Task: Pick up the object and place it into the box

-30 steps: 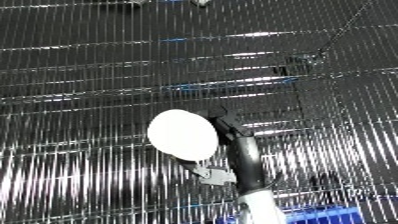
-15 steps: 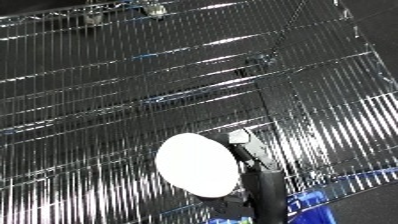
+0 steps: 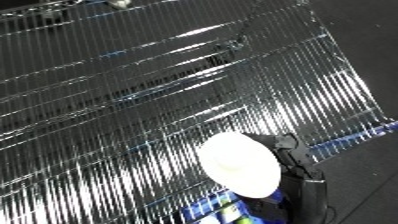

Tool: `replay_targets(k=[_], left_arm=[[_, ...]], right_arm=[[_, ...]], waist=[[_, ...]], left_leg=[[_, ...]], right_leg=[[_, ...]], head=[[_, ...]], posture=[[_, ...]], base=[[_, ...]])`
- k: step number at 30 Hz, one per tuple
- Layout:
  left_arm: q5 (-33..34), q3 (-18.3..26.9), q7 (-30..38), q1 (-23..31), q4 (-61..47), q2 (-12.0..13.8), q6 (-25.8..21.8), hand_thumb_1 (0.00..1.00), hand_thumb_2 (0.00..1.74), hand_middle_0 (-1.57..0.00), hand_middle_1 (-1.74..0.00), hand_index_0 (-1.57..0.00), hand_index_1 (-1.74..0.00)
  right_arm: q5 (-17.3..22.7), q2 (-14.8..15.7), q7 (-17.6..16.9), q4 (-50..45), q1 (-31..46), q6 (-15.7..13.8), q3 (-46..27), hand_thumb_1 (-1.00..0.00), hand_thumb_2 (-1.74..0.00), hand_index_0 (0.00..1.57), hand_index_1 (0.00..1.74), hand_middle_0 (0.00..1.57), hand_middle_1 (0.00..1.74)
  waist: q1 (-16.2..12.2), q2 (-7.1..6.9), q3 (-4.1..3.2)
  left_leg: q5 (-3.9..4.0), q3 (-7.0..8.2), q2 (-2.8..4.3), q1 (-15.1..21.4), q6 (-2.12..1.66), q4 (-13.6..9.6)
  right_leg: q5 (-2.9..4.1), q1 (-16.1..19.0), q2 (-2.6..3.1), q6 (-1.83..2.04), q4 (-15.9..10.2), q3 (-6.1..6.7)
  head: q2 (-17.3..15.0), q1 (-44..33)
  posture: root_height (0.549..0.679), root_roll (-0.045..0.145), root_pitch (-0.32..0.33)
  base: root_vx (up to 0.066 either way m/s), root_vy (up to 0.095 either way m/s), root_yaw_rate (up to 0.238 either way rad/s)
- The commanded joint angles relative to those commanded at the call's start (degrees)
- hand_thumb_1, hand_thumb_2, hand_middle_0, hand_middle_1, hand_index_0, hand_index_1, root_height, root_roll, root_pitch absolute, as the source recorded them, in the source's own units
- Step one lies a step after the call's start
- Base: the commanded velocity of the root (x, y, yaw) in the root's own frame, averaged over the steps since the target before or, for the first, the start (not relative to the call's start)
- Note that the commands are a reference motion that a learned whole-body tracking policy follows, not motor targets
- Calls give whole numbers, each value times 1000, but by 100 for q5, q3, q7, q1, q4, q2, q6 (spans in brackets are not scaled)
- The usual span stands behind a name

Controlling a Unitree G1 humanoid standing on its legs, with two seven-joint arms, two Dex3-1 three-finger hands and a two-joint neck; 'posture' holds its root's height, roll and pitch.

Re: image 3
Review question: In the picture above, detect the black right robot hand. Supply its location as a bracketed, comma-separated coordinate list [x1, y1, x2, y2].
[243, 132, 329, 224]

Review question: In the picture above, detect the white paper cup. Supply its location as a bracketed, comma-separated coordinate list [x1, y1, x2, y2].
[195, 131, 285, 200]

